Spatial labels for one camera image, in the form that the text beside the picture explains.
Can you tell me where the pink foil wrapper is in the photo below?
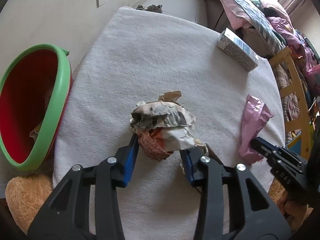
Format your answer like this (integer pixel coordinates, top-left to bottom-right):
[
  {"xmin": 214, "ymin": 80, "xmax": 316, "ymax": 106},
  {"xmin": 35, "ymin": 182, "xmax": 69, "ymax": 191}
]
[{"xmin": 238, "ymin": 94, "xmax": 273, "ymax": 165}]

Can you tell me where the newspaper ball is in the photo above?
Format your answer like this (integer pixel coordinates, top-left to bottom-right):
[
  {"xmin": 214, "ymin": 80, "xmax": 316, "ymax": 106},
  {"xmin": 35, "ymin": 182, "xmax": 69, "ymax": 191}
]
[{"xmin": 130, "ymin": 90, "xmax": 197, "ymax": 161}]

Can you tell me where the white blue milk carton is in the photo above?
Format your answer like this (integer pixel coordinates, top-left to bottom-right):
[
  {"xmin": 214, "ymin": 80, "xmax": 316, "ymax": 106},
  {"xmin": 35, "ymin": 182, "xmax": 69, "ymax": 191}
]
[{"xmin": 216, "ymin": 28, "xmax": 259, "ymax": 72}]

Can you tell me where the dark brown carton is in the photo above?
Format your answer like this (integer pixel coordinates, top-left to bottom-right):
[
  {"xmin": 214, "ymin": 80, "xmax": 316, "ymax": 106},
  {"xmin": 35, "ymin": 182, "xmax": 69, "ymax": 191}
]
[{"xmin": 180, "ymin": 144, "xmax": 223, "ymax": 194}]

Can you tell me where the tan fuzzy sleeve right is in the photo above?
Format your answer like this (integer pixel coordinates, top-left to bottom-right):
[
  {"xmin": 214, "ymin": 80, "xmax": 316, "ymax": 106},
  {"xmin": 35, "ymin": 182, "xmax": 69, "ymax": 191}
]
[{"xmin": 268, "ymin": 178, "xmax": 313, "ymax": 232}]

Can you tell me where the red bucket green rim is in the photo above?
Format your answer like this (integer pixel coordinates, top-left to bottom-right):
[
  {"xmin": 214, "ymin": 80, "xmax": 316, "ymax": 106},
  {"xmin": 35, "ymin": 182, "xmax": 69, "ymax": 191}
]
[{"xmin": 1, "ymin": 44, "xmax": 73, "ymax": 172}]

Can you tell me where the purple clothes pile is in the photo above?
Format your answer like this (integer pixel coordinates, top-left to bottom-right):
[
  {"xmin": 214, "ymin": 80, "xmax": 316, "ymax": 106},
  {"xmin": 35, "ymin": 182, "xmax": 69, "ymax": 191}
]
[{"xmin": 263, "ymin": 7, "xmax": 319, "ymax": 96}]

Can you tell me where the white towel mat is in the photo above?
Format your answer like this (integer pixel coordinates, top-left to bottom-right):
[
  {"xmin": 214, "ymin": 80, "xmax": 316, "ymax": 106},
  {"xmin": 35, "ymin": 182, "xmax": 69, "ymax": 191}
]
[{"xmin": 53, "ymin": 7, "xmax": 285, "ymax": 239}]

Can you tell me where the grey shoe left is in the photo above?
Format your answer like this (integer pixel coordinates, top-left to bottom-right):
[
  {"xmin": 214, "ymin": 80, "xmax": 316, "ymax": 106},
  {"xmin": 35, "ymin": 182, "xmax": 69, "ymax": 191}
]
[{"xmin": 136, "ymin": 5, "xmax": 146, "ymax": 11}]

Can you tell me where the grey shoe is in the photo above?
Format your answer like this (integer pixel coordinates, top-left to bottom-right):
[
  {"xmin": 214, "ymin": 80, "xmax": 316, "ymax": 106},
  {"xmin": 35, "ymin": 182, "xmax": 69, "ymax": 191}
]
[
  {"xmin": 136, "ymin": 5, "xmax": 146, "ymax": 11},
  {"xmin": 146, "ymin": 4, "xmax": 163, "ymax": 14}
]

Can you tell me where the grey shoe right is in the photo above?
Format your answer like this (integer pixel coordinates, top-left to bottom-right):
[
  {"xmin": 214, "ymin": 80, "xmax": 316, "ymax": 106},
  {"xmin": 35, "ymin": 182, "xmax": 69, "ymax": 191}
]
[{"xmin": 146, "ymin": 4, "xmax": 163, "ymax": 14}]

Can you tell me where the wooden chair frame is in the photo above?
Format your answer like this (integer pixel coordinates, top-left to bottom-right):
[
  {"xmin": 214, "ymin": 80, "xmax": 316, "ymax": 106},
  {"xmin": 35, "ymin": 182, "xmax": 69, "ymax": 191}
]
[{"xmin": 269, "ymin": 47, "xmax": 311, "ymax": 160}]

